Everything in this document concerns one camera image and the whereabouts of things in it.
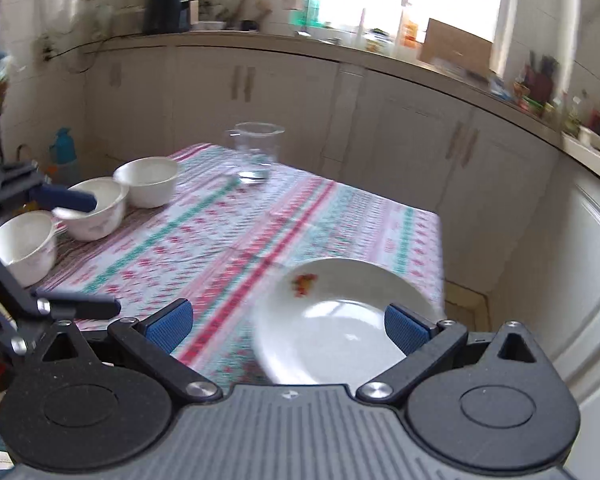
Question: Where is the white plate with flower print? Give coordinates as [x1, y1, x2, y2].
[252, 257, 447, 387]

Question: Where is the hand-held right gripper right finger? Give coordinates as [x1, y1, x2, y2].
[356, 302, 552, 404]

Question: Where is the glass jar with lid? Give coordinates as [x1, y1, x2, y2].
[365, 30, 393, 54]

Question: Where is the black air fryer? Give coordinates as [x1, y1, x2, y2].
[144, 0, 197, 36]

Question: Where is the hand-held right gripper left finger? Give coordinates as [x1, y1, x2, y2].
[34, 298, 223, 404]

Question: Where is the plain white bowl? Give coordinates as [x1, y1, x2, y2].
[114, 156, 180, 209]
[0, 210, 59, 287]

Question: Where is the clear glass mug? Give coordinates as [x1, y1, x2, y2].
[225, 121, 286, 184]

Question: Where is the black power cable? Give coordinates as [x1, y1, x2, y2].
[42, 32, 147, 73]

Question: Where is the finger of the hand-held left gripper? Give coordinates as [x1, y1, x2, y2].
[0, 160, 99, 242]
[0, 240, 122, 356]

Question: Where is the brown cardboard sheet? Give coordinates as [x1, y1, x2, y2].
[420, 18, 496, 73]

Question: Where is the white bowl with faint print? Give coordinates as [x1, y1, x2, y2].
[52, 177, 130, 242]

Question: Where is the patterned striped tablecloth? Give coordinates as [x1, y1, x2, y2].
[30, 142, 447, 391]

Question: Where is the orange juice bottle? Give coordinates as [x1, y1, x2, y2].
[400, 10, 422, 49]

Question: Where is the dark knife block with knives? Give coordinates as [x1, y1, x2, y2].
[522, 52, 559, 104]

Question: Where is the blue spray bottle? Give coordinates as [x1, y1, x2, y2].
[49, 127, 81, 186]

